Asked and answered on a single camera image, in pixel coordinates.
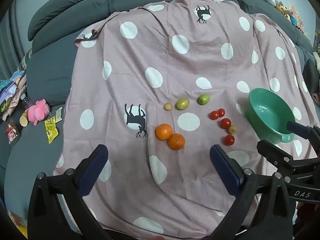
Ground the large yellow snack packet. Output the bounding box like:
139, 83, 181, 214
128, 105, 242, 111
44, 117, 59, 144

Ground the orange tangerine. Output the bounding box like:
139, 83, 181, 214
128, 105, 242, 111
167, 133, 186, 151
155, 123, 173, 141

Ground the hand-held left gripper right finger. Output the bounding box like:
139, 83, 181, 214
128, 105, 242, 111
207, 144, 293, 240

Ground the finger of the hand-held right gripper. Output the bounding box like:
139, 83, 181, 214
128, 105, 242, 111
286, 121, 320, 155
257, 139, 320, 180

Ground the grey sofa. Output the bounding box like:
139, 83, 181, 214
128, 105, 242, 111
0, 0, 320, 220

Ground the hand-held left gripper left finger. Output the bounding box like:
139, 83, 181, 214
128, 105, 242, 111
27, 144, 113, 240

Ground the pile of plush toys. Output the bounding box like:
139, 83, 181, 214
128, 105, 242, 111
261, 0, 312, 39

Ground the yellow and red packet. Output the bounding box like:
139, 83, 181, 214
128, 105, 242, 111
7, 210, 28, 238

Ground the pile of colourful clothes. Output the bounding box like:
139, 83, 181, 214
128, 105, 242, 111
0, 70, 28, 122

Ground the red snack packet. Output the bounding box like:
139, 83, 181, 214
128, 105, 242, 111
4, 120, 18, 144

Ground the clear plastic bottle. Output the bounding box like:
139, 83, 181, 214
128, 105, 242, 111
21, 94, 34, 110

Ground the pink plush toy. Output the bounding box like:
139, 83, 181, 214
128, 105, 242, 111
27, 99, 51, 126

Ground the pink polka dot blanket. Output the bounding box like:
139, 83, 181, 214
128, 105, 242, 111
53, 0, 316, 240

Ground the green plastic bowl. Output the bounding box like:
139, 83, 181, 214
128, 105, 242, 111
244, 88, 296, 145

